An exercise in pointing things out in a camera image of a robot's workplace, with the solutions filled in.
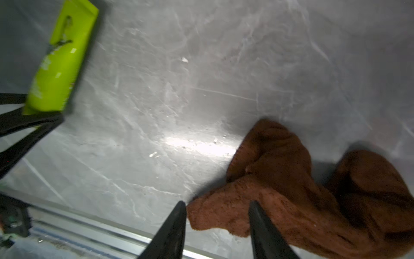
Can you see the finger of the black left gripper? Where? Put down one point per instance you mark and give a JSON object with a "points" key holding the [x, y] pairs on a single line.
{"points": [[16, 120], [11, 156]]}

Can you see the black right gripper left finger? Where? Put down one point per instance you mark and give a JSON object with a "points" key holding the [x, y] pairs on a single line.
{"points": [[168, 242]]}

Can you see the green Curaprox toothpaste tube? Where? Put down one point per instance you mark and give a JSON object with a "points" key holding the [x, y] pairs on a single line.
{"points": [[55, 79]]}

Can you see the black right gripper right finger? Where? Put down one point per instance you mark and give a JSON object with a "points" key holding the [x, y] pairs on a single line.
{"points": [[267, 242]]}

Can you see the brown cloth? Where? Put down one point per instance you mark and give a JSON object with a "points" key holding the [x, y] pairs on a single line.
{"points": [[364, 211]]}

